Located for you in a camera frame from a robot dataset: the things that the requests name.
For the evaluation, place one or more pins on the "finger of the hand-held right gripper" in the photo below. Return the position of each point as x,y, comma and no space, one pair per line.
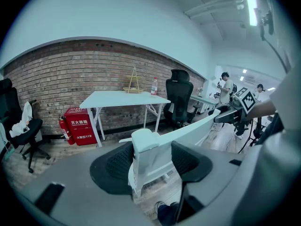
217,110
227,116

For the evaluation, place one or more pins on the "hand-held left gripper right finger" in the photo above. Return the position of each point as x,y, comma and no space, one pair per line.
211,187

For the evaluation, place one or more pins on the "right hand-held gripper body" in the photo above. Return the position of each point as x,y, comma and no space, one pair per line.
245,100

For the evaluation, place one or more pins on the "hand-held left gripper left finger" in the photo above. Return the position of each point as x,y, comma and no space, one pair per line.
77,192

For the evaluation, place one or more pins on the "white wooden chair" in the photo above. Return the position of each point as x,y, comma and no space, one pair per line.
150,140

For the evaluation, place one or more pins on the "person's right forearm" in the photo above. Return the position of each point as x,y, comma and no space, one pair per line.
263,108

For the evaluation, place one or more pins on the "black high-back office chair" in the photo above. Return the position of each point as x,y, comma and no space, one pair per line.
179,95

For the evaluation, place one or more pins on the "black mesh office chair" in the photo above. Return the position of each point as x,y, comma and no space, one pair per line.
30,128

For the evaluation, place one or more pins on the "white folding table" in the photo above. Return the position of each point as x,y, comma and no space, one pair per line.
122,98

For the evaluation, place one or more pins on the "flower vase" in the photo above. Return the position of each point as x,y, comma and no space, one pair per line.
200,92

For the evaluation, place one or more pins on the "person's dark trousers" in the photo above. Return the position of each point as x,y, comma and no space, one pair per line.
167,214

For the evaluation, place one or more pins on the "person's grey sneaker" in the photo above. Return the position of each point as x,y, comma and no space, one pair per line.
160,205

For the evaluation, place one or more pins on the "red fire extinguisher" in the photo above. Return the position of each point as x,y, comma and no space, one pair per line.
64,129

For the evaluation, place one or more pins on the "red fire extinguisher box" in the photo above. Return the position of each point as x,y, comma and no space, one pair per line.
81,126

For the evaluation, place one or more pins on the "clear plastic bottle red cap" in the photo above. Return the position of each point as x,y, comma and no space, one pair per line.
154,88

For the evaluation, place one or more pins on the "person's grey shirt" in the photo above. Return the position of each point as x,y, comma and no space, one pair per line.
277,173

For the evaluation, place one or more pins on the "teal broom head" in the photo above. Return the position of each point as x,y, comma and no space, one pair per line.
9,153

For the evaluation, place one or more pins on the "white crumpled cloth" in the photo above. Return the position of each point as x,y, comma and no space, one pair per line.
22,123

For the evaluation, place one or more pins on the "ceiling tube light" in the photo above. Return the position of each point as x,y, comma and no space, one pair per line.
250,6

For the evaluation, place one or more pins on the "white ceiling pipes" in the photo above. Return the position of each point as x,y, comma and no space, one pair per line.
211,7

